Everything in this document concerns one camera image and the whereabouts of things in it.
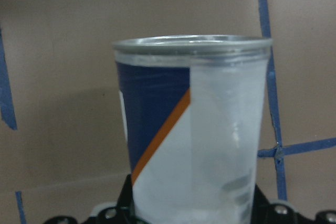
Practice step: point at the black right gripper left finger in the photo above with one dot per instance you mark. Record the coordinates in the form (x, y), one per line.
(125, 203)

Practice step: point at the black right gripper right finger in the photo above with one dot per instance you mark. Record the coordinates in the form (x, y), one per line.
(260, 206)

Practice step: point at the clear Wilson tennis ball can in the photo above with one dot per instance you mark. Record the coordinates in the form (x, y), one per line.
(192, 109)

